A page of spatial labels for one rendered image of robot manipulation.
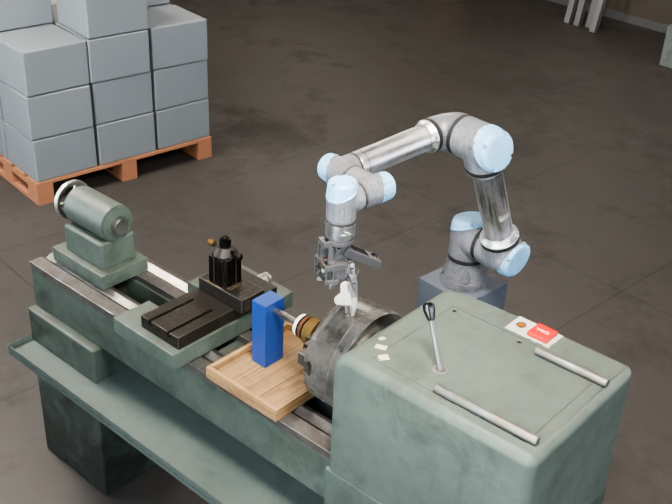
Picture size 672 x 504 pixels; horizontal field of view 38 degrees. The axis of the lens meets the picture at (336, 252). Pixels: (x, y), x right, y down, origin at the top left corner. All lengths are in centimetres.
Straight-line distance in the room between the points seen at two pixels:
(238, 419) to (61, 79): 325
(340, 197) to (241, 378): 86
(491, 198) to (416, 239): 290
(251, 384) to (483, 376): 82
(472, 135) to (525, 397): 71
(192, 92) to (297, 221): 118
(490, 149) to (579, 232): 337
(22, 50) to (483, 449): 407
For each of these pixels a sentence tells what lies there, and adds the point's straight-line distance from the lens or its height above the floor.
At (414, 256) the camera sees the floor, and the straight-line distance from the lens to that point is 543.
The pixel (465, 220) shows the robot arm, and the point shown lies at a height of 133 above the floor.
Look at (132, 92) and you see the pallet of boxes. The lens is 608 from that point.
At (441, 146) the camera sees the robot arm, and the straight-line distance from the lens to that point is 267.
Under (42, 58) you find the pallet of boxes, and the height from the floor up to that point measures 88.
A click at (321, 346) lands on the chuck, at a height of 117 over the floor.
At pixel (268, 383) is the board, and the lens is 294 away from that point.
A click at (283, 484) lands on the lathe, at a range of 312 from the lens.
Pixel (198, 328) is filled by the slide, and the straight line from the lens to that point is 304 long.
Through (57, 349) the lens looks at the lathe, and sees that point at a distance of 370.
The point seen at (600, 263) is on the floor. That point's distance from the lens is 563.
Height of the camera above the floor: 267
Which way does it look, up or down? 30 degrees down
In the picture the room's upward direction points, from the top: 3 degrees clockwise
